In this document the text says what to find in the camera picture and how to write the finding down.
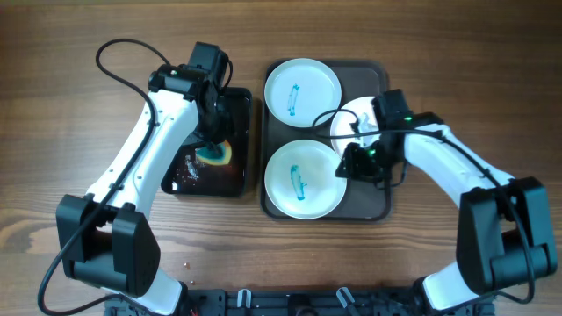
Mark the teal yellow sponge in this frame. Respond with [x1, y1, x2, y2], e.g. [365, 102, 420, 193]
[196, 140, 233, 166]

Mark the white plate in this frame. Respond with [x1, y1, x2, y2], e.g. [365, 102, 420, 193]
[264, 140, 347, 220]
[330, 97, 378, 157]
[264, 58, 342, 128]

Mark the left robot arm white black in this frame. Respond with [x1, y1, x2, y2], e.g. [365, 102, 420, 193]
[37, 42, 233, 315]

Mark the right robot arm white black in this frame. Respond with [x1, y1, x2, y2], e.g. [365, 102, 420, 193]
[330, 90, 558, 315]

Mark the brown serving tray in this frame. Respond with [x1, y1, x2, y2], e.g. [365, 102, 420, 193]
[260, 60, 393, 223]

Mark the black water tray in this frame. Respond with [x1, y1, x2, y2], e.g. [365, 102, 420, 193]
[161, 88, 252, 197]

